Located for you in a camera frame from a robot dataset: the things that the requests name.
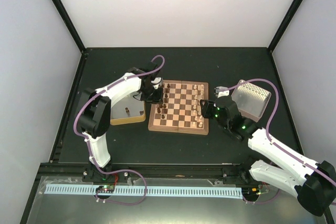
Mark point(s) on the yellow metal tin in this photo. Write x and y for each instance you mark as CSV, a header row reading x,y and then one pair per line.
x,y
134,104

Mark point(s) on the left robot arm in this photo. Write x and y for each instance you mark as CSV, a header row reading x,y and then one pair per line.
x,y
93,118

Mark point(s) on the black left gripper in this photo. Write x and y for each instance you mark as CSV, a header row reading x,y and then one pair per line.
x,y
158,99

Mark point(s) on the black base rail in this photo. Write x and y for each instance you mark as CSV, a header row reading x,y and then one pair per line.
x,y
229,174

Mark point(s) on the right controller board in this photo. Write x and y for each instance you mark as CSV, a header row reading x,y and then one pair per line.
x,y
252,191

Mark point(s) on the left controller board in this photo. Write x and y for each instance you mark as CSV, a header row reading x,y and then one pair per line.
x,y
105,189

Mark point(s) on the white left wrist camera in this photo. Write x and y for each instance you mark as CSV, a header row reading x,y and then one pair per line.
x,y
157,82

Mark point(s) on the wooden chess board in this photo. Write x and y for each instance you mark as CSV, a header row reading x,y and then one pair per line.
x,y
179,115

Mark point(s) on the black frame post left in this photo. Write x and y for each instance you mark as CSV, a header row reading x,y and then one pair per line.
x,y
69,24

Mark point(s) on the controller board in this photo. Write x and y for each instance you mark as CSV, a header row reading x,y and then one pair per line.
x,y
252,191
105,189

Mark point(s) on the white slotted cable duct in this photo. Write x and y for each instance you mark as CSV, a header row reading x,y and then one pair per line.
x,y
149,191

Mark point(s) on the black frame post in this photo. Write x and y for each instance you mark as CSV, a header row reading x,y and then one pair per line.
x,y
294,6
69,24

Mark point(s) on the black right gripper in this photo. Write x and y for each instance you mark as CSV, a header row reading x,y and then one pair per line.
x,y
205,110

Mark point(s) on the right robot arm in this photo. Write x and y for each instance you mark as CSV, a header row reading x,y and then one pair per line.
x,y
310,182

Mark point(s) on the dark chess piece in tin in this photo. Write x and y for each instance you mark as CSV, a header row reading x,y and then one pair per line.
x,y
127,111

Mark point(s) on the black frame post right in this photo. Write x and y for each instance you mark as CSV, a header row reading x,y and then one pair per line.
x,y
294,6

